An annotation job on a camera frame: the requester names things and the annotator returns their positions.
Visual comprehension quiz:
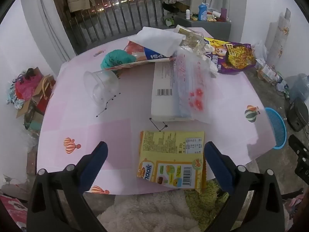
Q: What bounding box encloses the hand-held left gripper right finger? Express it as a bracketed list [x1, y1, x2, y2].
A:
[203, 141, 284, 232]

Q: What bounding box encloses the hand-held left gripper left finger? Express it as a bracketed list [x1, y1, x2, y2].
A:
[27, 141, 109, 232]

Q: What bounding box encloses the blue mesh basket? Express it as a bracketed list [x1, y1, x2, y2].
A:
[264, 107, 288, 150]

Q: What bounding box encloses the yellow snack packet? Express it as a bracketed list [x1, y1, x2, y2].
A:
[136, 130, 208, 194]

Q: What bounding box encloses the clear bag with red flowers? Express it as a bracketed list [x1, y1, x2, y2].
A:
[172, 49, 218, 125]

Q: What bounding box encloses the clear plastic cup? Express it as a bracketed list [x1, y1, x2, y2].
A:
[83, 70, 120, 106]

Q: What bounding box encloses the long white cardboard box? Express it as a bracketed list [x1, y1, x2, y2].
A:
[151, 61, 196, 122]

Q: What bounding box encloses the purple noodle packet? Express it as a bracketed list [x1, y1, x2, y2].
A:
[204, 37, 257, 75]

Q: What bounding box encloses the red and white paper bag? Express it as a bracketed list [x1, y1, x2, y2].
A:
[113, 41, 175, 71]

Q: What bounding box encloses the blue label plastic bottle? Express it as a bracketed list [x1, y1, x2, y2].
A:
[143, 48, 174, 62]

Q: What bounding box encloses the clear plastic bottle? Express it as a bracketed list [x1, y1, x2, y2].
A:
[174, 25, 207, 55]

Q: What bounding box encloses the white paper pouch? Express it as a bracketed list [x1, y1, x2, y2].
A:
[127, 26, 187, 56]

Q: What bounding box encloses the green fluffy rug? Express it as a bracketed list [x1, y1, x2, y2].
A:
[185, 179, 230, 232]

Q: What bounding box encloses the black round cooker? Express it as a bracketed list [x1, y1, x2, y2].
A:
[286, 98, 309, 132]

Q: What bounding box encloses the white fluffy blanket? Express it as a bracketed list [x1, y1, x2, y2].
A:
[97, 188, 201, 232]

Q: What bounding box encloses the blue water jug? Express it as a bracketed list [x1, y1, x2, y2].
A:
[285, 74, 309, 102]

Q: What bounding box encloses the open cardboard box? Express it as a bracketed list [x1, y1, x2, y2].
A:
[16, 67, 57, 119]

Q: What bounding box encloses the red printed bag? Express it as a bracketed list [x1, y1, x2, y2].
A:
[0, 194, 27, 230]

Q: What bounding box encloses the pile of packets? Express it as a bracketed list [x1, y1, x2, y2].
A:
[255, 59, 289, 90]

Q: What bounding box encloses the pile of colourful clothes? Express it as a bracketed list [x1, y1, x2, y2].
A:
[6, 69, 44, 109]

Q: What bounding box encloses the white plastic bag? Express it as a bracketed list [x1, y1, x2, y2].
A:
[251, 40, 268, 62]

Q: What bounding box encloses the rolled printed wallpaper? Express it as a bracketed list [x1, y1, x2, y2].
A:
[264, 8, 291, 64]

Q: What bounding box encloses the grey cabinet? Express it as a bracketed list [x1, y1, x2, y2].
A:
[173, 14, 232, 39]

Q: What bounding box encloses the metal railing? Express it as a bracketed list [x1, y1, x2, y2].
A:
[49, 0, 191, 54]

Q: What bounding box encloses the blue detergent bottle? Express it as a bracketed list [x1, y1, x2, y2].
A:
[198, 2, 208, 21]

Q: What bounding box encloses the black bag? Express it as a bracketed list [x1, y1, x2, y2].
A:
[162, 2, 178, 14]

